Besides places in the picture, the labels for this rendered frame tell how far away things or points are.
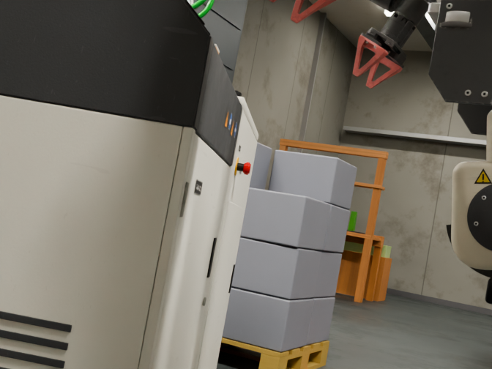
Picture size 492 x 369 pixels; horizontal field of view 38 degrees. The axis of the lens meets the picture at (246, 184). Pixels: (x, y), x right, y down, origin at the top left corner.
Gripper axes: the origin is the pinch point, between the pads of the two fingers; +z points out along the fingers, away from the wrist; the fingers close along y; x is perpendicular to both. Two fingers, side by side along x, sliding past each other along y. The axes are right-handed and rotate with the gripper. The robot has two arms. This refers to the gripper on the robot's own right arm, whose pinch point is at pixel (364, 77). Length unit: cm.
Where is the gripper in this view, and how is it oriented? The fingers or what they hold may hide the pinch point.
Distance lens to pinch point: 153.8
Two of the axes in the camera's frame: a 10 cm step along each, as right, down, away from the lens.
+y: -4.4, -1.3, -8.9
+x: 7.0, 5.7, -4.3
